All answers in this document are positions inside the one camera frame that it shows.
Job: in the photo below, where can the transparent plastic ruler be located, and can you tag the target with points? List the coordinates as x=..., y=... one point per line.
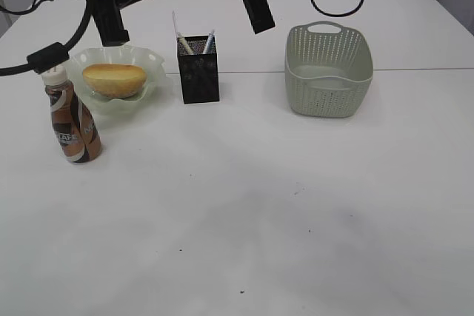
x=175, y=23

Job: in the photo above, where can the brown Nescafe coffee bottle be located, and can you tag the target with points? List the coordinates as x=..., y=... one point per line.
x=72, y=122

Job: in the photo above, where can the sugared bread roll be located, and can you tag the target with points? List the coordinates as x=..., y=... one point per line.
x=114, y=80

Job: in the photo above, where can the grey-green plastic basket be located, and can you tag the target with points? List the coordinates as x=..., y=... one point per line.
x=328, y=69

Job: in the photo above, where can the black square pen holder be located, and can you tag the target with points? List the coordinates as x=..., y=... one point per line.
x=198, y=72

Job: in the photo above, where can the grey blue pen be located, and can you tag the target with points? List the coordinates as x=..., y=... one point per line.
x=209, y=42

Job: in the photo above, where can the translucent green wavy plate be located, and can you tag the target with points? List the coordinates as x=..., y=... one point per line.
x=150, y=62

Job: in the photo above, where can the cream coloured pen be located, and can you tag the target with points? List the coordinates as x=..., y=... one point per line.
x=182, y=40

